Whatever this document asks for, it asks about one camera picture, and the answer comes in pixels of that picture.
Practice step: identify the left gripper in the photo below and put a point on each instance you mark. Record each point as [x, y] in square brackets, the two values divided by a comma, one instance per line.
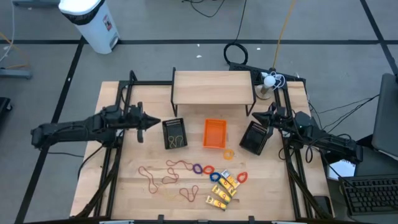
[133, 118]

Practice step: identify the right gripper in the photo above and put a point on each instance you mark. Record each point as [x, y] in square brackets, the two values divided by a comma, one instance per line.
[280, 121]

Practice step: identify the black plastic mesh basket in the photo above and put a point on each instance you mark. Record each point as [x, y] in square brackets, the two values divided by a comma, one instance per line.
[253, 141]
[180, 130]

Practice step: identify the orange plastic mesh basket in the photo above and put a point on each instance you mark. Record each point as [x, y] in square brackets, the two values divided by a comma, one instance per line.
[214, 133]

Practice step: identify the long brown rubber band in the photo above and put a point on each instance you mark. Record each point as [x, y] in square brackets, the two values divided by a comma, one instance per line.
[148, 177]

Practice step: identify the yellow crayon box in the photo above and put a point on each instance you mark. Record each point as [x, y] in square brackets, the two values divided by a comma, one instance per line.
[232, 181]

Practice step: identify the yellow rubber band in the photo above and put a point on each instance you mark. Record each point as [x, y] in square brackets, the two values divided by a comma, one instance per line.
[169, 196]
[170, 140]

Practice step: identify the red rubber band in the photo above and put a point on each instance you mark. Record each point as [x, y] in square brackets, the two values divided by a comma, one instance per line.
[188, 196]

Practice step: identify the yellow plastic snack bag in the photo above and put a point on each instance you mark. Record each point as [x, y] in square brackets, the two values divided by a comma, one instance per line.
[216, 203]

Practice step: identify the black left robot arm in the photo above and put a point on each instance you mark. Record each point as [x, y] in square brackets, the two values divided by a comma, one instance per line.
[77, 129]

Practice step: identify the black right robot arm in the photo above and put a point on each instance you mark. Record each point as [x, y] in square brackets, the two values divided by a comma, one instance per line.
[329, 143]

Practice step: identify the dark desk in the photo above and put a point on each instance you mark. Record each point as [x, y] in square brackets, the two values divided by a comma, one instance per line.
[367, 168]

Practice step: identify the white bulb lamp wooden base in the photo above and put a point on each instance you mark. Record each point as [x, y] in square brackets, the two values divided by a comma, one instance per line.
[269, 81]

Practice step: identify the black power strip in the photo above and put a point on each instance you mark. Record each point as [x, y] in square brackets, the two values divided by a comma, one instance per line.
[245, 70]

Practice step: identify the wooden riser shelf black legs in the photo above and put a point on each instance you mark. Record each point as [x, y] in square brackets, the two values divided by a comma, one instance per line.
[213, 87]

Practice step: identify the white printed paper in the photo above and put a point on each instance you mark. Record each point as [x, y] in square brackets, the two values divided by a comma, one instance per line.
[342, 169]

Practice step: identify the black smartphone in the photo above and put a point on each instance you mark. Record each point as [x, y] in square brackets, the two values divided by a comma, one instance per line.
[322, 203]

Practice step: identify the white trash can black liner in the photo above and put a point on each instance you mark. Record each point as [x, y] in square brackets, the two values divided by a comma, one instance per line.
[93, 28]

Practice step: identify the grey computer monitor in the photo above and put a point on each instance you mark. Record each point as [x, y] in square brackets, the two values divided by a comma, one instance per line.
[387, 118]

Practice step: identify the black computer keyboard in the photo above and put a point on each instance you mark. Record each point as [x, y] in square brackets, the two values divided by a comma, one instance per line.
[370, 194]

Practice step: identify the grey metal floor base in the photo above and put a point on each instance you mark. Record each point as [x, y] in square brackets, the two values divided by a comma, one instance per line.
[34, 2]
[15, 74]

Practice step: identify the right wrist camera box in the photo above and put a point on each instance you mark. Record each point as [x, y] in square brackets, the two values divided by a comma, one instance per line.
[269, 133]

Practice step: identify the black metal rig frame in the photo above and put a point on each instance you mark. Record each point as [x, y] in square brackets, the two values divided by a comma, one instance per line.
[146, 82]

